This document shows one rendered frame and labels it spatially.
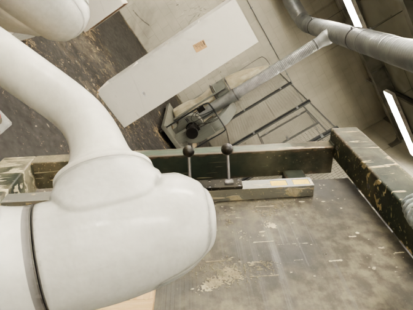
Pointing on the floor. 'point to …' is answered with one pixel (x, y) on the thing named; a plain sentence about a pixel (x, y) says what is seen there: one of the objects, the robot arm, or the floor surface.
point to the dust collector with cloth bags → (205, 111)
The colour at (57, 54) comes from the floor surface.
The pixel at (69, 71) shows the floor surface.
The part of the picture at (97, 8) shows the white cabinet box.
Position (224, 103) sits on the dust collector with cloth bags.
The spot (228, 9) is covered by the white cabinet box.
